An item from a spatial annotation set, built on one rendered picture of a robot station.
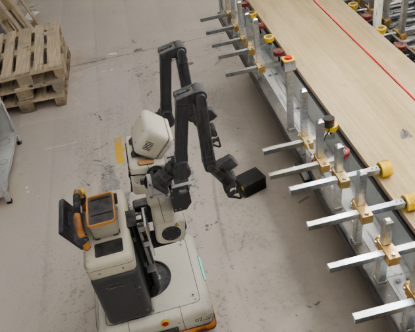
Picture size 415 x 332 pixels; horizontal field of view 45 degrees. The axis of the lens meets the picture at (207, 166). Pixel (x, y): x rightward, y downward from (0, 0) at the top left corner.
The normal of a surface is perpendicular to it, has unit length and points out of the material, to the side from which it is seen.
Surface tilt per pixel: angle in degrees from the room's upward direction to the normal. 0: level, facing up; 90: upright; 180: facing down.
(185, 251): 0
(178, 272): 0
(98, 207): 0
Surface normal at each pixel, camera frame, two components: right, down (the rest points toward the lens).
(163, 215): 0.22, 0.60
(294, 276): -0.14, -0.76
